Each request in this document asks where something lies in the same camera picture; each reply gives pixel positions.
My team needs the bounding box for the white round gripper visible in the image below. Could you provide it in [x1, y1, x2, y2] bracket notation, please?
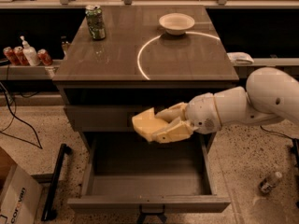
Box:
[152, 93, 221, 144]

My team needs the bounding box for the yellow sponge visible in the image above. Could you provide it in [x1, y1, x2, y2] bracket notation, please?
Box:
[132, 107, 168, 142]

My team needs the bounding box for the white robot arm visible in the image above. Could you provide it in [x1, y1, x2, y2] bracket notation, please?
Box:
[152, 67, 299, 143]

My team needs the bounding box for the open bottom drawer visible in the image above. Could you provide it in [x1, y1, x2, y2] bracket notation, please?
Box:
[68, 133, 230, 214]

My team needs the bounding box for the grey drawer cabinet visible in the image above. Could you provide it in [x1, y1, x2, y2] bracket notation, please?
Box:
[51, 5, 240, 214]

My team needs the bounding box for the red soda can middle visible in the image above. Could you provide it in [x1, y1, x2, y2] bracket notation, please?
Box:
[14, 46, 29, 65]

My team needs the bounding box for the red soda can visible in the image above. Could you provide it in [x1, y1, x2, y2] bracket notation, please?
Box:
[14, 46, 29, 65]
[3, 47, 20, 65]
[37, 49, 53, 66]

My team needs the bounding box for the white folded cloth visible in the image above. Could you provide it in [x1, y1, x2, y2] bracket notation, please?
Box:
[227, 52, 254, 64]

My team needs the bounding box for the white bowl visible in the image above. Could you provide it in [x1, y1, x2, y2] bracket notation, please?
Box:
[159, 13, 195, 35]

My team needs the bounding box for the plastic bottle on floor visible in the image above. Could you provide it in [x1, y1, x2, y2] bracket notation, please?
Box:
[259, 171, 283, 194]

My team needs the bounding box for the green soda can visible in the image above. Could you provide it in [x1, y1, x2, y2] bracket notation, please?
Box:
[85, 5, 106, 40]

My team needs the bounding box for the small glass bottle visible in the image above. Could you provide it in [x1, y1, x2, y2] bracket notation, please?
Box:
[61, 36, 70, 54]

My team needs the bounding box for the red soda can right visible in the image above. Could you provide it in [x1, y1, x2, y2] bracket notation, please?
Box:
[37, 49, 53, 66]

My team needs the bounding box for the black bar on floor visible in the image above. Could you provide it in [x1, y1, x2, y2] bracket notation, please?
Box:
[41, 144, 72, 221]

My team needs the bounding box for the white pump bottle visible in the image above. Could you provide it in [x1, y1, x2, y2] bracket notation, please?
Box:
[21, 35, 40, 66]

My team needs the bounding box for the cardboard box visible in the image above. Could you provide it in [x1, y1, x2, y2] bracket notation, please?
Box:
[0, 147, 42, 224]

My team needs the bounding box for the red soda can left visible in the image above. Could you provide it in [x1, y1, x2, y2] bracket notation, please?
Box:
[3, 47, 20, 65]

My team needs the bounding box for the black cable right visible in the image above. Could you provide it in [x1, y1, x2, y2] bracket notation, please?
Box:
[260, 125, 295, 140]

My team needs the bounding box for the black cable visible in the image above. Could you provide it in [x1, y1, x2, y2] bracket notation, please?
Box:
[0, 81, 44, 150]
[260, 125, 295, 140]

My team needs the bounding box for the black cable left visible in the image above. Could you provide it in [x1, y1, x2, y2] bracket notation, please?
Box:
[0, 81, 44, 150]

